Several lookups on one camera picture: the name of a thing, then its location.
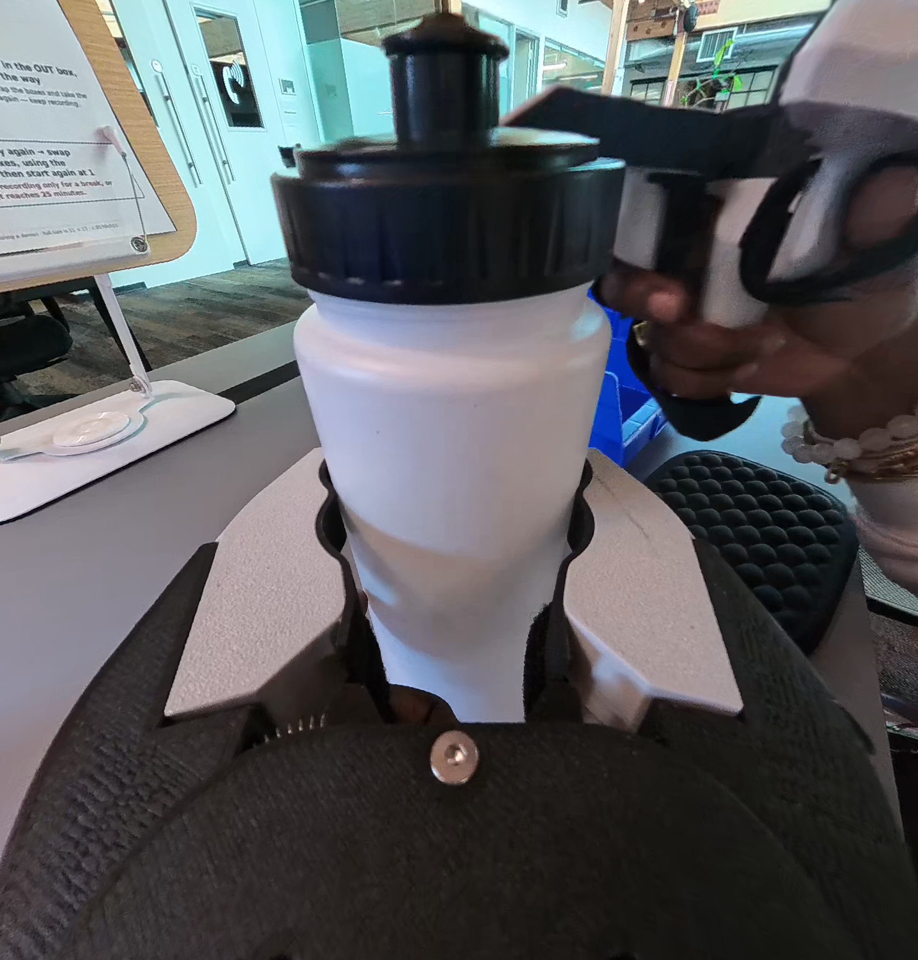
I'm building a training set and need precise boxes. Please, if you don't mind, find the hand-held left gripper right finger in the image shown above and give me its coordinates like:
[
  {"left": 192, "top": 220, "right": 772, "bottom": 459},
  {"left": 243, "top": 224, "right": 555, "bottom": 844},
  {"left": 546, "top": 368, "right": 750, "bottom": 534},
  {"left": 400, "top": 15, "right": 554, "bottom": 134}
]
[{"left": 522, "top": 448, "right": 746, "bottom": 732}]

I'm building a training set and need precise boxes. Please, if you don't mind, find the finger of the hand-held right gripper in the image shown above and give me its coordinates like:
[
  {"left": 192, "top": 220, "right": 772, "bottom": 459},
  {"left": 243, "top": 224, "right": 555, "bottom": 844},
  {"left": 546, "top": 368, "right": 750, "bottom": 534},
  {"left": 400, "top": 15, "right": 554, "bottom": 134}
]
[
  {"left": 502, "top": 84, "right": 780, "bottom": 179},
  {"left": 613, "top": 165, "right": 706, "bottom": 270}
]

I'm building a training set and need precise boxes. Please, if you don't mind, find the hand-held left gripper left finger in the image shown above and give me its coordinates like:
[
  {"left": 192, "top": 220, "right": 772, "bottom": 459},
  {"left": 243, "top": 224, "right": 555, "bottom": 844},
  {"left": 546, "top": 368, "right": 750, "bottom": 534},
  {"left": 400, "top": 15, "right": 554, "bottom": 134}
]
[{"left": 162, "top": 448, "right": 391, "bottom": 725}]

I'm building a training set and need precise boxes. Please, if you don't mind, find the blue plastic bin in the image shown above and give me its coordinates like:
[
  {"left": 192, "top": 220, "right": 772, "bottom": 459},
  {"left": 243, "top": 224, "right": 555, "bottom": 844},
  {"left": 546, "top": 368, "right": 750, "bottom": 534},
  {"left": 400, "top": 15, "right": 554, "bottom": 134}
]
[{"left": 588, "top": 296, "right": 671, "bottom": 468}]

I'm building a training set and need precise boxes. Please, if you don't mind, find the black bottle lid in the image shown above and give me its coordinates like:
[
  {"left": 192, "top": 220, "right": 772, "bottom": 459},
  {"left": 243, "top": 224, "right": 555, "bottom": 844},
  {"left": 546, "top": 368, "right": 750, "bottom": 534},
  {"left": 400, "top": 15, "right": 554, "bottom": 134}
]
[{"left": 271, "top": 11, "right": 626, "bottom": 306}]

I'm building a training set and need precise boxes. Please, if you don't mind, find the white plastic bottle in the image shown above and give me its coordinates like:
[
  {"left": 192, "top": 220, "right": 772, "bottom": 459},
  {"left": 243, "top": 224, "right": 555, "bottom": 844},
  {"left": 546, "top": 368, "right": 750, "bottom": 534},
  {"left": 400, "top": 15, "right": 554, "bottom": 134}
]
[{"left": 292, "top": 285, "right": 613, "bottom": 725}]

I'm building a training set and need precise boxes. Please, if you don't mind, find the person's right forearm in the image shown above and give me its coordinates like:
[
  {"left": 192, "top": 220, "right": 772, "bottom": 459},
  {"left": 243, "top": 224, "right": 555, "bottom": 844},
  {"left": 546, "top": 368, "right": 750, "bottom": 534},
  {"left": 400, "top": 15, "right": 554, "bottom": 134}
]
[{"left": 837, "top": 468, "right": 918, "bottom": 612}]

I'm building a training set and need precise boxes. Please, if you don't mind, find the person's right hand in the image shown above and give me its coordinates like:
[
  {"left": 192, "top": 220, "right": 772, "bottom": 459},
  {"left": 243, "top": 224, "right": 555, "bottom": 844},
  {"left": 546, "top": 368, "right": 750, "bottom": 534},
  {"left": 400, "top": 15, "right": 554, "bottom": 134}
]
[{"left": 597, "top": 166, "right": 918, "bottom": 421}]

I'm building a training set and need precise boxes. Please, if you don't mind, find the green plant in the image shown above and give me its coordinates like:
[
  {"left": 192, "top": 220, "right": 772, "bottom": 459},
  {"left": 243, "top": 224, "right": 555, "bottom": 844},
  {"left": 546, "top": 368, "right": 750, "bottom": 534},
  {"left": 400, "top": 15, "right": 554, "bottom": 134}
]
[{"left": 680, "top": 37, "right": 745, "bottom": 108}]

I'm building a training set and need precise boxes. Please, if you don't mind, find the wooden pillar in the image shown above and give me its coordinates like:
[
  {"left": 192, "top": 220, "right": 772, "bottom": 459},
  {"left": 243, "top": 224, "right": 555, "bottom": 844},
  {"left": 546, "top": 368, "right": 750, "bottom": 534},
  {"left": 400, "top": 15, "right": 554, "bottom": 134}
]
[{"left": 600, "top": 0, "right": 629, "bottom": 96}]

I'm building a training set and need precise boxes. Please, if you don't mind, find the black dimpled cushion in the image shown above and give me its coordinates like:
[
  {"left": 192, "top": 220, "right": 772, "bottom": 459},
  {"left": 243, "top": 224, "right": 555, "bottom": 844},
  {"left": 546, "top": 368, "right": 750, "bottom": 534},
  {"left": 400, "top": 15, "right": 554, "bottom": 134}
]
[{"left": 645, "top": 450, "right": 862, "bottom": 655}]

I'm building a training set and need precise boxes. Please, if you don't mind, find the white door with window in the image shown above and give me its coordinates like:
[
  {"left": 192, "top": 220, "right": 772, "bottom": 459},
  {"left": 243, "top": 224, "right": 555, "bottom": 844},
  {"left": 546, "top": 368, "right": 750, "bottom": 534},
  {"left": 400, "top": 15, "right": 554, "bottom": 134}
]
[
  {"left": 192, "top": 0, "right": 272, "bottom": 264},
  {"left": 114, "top": 0, "right": 205, "bottom": 279}
]

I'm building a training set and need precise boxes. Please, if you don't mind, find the wooden sign board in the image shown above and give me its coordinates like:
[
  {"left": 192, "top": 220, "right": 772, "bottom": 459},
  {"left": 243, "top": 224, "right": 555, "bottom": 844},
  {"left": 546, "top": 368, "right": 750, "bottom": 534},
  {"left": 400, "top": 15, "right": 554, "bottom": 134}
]
[{"left": 0, "top": 0, "right": 199, "bottom": 299}]

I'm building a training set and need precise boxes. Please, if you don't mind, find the white bead bracelet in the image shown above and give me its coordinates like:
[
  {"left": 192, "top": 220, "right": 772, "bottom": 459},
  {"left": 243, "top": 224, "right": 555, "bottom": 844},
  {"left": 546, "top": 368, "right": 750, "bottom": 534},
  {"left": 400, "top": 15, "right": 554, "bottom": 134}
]
[{"left": 780, "top": 396, "right": 918, "bottom": 468}]

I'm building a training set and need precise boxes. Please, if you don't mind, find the gold bracelet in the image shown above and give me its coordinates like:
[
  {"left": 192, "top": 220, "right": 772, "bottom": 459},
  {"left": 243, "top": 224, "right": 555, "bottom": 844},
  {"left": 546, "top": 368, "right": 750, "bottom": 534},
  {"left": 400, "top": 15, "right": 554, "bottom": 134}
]
[{"left": 800, "top": 420, "right": 918, "bottom": 485}]

